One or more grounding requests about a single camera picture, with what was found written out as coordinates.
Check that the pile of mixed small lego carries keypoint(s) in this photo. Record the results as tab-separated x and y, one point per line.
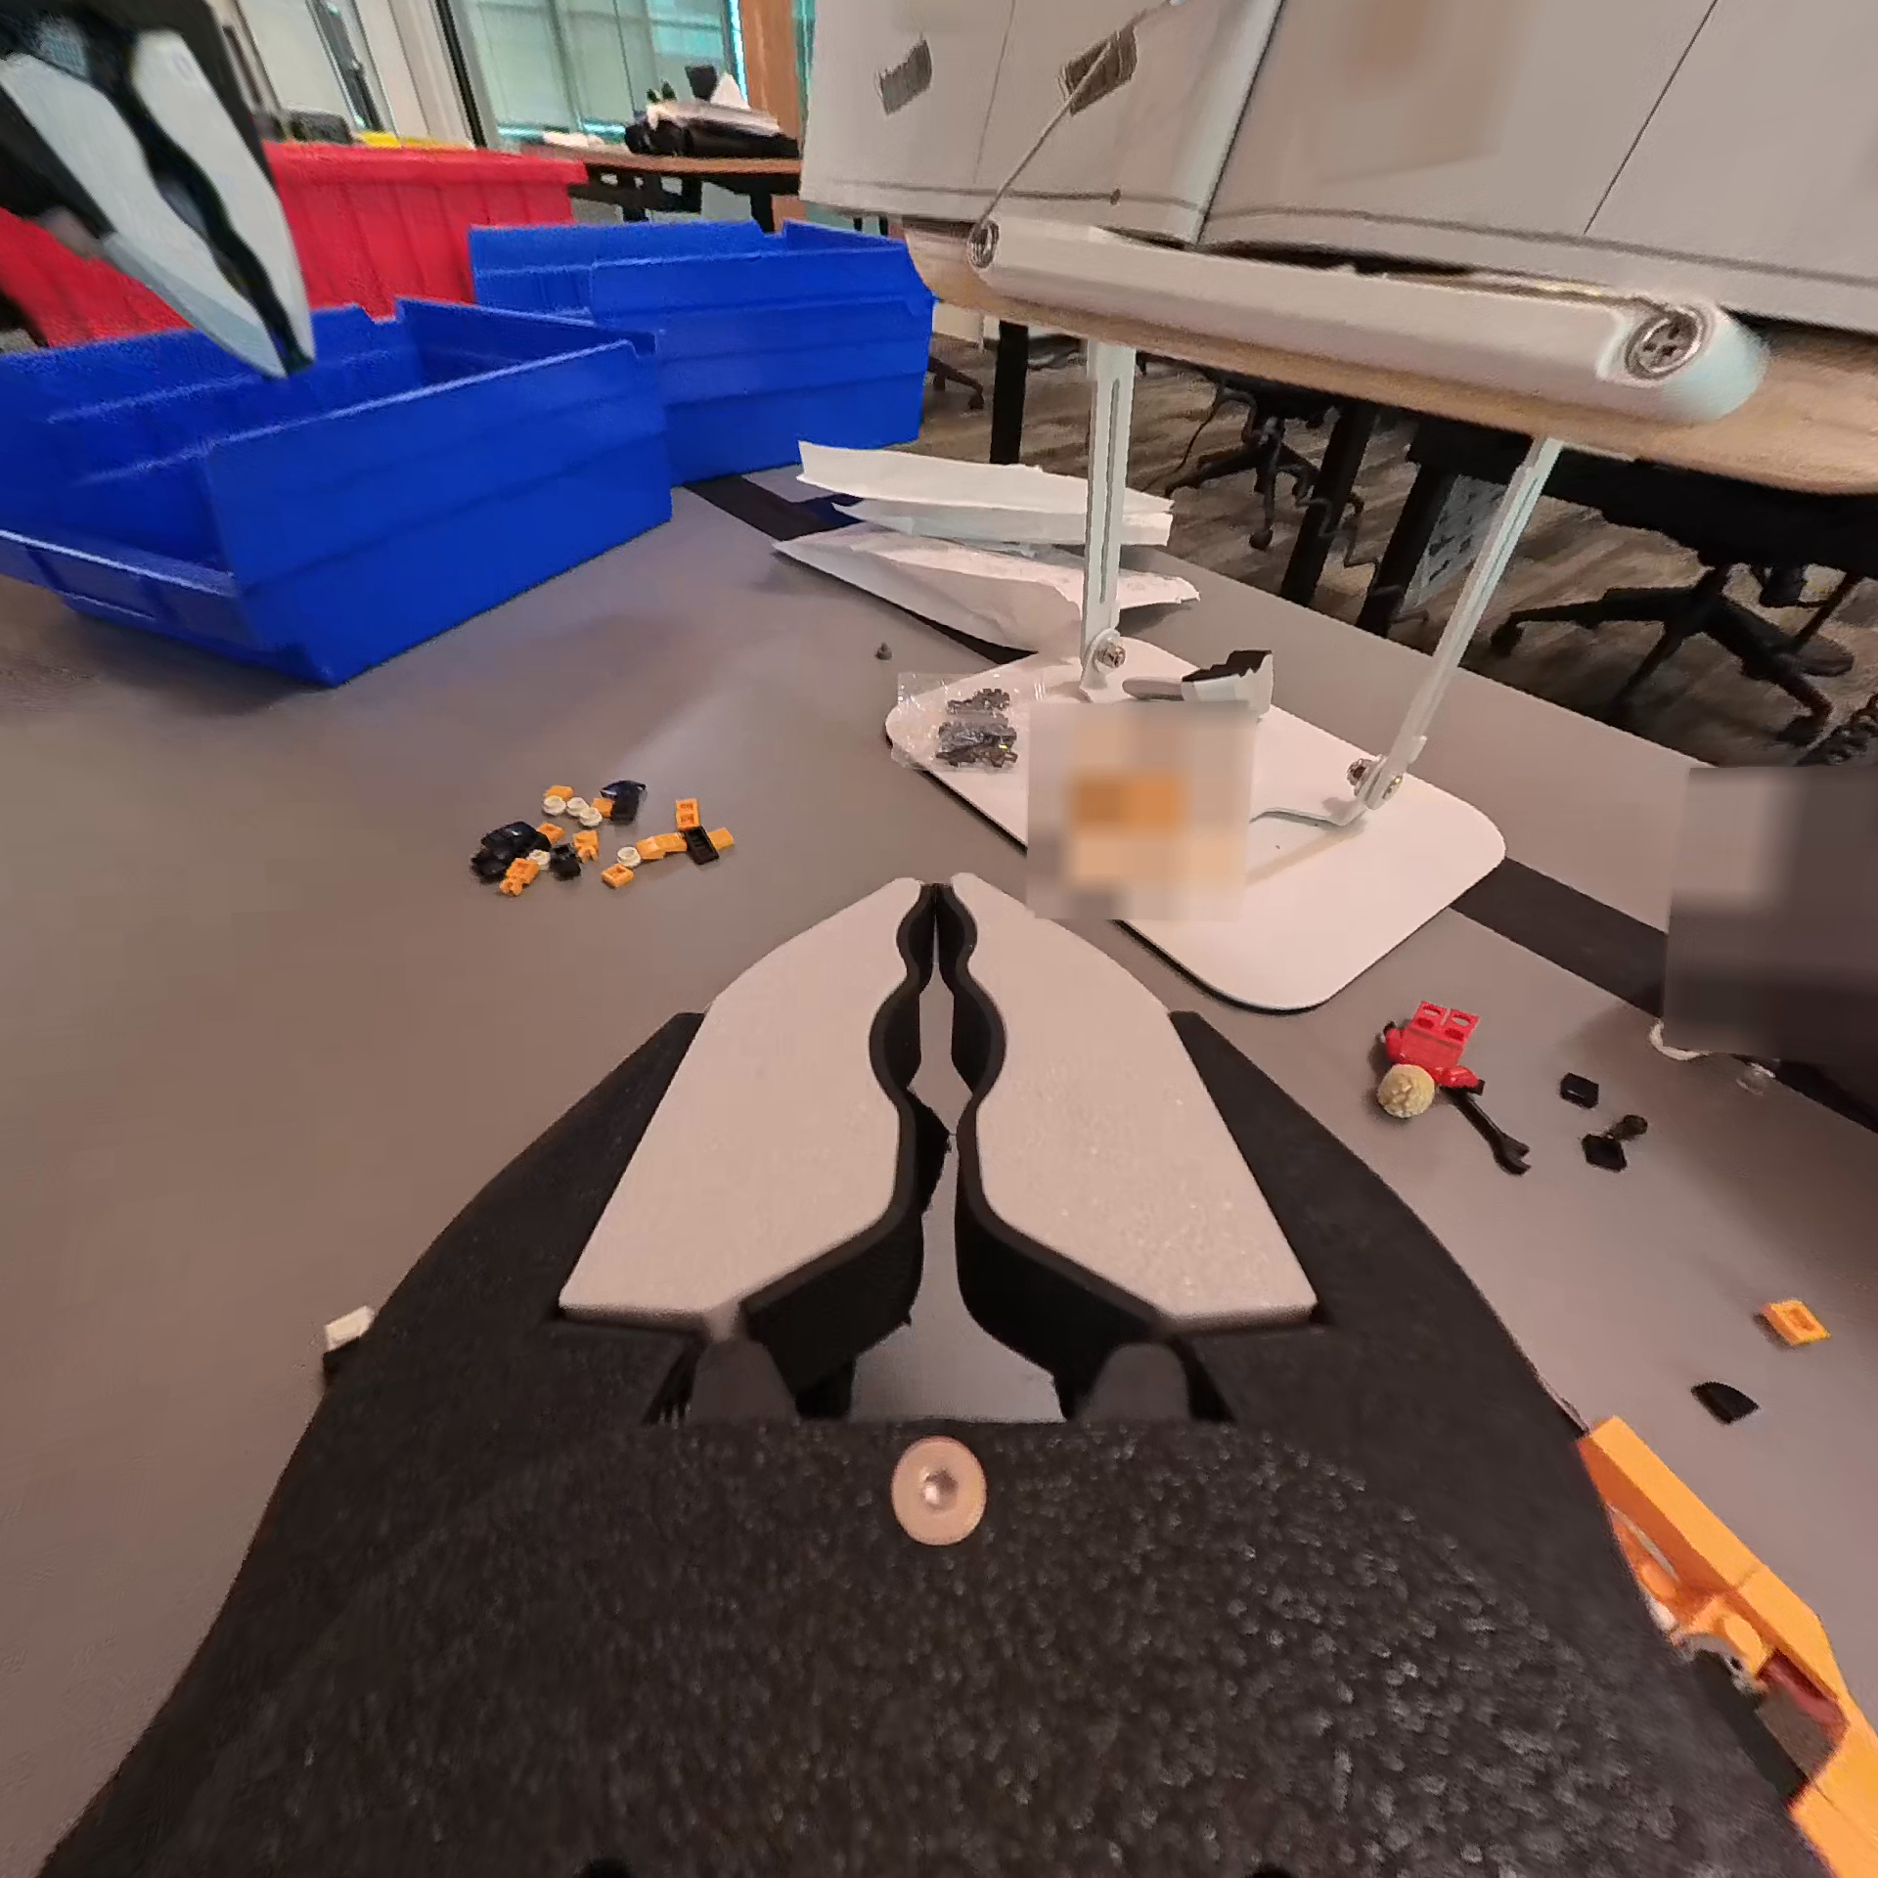
647	843

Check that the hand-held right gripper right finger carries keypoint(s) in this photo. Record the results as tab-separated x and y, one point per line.
1130	1158

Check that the red plastic bin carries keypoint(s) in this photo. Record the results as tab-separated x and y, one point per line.
426	220

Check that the red lego brick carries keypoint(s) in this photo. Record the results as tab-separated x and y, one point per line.
1431	1038

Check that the white paper bags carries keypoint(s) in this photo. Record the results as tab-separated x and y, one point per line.
998	543

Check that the dark curved lego piece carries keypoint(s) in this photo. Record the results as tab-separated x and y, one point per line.
1725	1403

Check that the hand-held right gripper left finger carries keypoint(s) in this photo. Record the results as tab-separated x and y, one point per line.
746	1158

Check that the blue plastic bin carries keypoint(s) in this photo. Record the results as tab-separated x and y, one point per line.
441	513
791	351

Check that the black office chair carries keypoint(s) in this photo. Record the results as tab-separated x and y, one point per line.
1686	646
1262	453

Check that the tiny orange lego piece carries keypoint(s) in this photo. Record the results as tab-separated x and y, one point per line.
1794	1324

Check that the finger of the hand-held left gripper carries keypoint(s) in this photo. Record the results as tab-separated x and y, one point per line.
133	205
219	162

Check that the grey and black lego part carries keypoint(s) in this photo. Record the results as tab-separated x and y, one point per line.
1226	680

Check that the bag of dark lego parts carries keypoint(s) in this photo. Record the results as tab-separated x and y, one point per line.
968	723

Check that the white tray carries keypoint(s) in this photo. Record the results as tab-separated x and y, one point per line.
1363	865

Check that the partly built lego car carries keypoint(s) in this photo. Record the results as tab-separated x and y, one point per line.
1717	1586

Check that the lego instruction booklet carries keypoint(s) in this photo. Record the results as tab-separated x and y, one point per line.
1466	117

